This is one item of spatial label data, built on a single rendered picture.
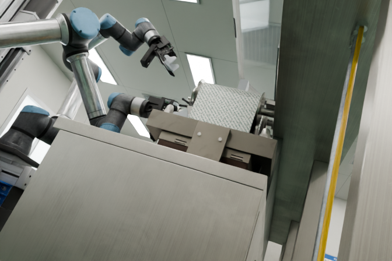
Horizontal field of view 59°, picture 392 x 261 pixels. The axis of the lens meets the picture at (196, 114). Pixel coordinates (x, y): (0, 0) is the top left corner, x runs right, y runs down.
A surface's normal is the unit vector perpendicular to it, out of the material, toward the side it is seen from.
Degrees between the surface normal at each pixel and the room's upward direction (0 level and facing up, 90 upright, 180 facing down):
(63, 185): 90
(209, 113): 90
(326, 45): 180
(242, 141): 90
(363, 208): 90
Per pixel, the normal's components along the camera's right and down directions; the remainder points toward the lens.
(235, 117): -0.16, -0.48
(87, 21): 0.66, -0.19
